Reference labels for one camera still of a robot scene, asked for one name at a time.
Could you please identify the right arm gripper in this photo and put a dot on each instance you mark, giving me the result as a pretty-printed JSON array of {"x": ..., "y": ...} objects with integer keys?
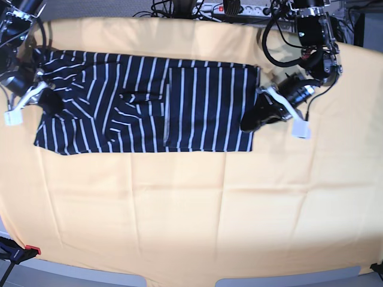
[{"x": 25, "y": 78}]

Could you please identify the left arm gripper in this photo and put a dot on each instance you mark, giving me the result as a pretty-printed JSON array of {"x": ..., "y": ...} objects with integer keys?
[{"x": 295, "y": 88}]

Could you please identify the navy white striped T-shirt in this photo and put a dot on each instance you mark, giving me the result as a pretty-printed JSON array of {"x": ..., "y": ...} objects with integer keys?
[{"x": 126, "y": 103}]

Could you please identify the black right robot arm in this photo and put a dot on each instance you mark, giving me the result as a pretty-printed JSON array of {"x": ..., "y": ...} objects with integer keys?
[{"x": 23, "y": 56}]

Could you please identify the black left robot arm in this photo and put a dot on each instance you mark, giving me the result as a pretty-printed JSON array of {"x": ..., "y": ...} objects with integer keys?
[{"x": 319, "y": 59}]

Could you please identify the yellow table cloth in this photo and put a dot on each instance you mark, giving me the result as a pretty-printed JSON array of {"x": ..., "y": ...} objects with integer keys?
[{"x": 290, "y": 206}]

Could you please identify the white power strip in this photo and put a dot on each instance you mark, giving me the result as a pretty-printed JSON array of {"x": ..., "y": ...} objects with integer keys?
[{"x": 217, "y": 9}]

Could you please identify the blue red bar clamp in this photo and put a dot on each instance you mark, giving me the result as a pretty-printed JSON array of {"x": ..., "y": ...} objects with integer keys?
[{"x": 15, "y": 254}]

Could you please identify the black clamp right corner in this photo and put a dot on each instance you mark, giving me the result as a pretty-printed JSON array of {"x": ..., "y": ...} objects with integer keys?
[{"x": 378, "y": 268}]

